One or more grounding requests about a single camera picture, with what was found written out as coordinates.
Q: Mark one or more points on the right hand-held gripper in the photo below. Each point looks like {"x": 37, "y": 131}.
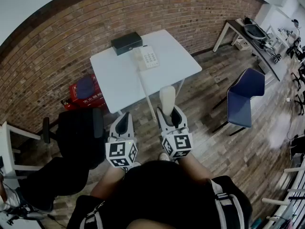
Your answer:
{"x": 177, "y": 143}

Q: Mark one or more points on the white metal rack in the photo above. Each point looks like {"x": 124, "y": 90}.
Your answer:
{"x": 290, "y": 194}

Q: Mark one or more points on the grey round bowl-shaped device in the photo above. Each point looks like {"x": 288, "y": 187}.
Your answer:
{"x": 255, "y": 31}

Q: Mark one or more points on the white table leg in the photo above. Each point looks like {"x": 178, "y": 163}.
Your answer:
{"x": 180, "y": 87}

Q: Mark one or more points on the person's left forearm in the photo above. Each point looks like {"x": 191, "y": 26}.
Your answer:
{"x": 108, "y": 182}

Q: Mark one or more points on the white power adapter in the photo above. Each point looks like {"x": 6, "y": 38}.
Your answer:
{"x": 287, "y": 99}

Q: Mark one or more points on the white telephone handset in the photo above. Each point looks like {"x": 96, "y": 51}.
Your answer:
{"x": 167, "y": 99}

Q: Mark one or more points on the person's black shirt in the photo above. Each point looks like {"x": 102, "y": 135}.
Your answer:
{"x": 162, "y": 194}

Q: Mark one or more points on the small white storage box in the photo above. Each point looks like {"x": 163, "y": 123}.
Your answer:
{"x": 242, "y": 44}

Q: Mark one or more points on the dark blue cap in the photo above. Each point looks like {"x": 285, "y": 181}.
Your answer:
{"x": 85, "y": 88}

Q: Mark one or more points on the black bag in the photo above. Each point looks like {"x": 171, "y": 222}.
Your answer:
{"x": 297, "y": 149}

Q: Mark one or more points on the white desk telephone base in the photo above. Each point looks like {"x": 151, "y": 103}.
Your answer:
{"x": 149, "y": 57}

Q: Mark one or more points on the dark-topped desk with white legs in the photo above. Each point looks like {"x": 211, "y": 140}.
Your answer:
{"x": 262, "y": 54}

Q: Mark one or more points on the black metal box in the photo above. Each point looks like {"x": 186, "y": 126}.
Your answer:
{"x": 126, "y": 43}

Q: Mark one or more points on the person's right forearm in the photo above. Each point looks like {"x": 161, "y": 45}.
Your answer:
{"x": 194, "y": 168}

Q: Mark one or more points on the red fire extinguisher box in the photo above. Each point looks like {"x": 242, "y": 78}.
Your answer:
{"x": 96, "y": 99}

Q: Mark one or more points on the person's white shoe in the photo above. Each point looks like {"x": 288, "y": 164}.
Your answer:
{"x": 164, "y": 157}

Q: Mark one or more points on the white side table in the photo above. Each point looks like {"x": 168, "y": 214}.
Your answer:
{"x": 8, "y": 147}

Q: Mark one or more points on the blue plastic chair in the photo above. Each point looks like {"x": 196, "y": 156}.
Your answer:
{"x": 243, "y": 96}

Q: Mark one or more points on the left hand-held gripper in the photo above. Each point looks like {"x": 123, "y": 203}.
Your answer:
{"x": 121, "y": 151}

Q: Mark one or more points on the red fire extinguisher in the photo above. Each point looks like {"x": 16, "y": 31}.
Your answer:
{"x": 68, "y": 104}

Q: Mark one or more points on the black office chair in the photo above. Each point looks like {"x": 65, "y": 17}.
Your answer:
{"x": 78, "y": 132}

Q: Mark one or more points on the black chair base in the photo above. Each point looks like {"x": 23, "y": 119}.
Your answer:
{"x": 300, "y": 104}
{"x": 299, "y": 79}

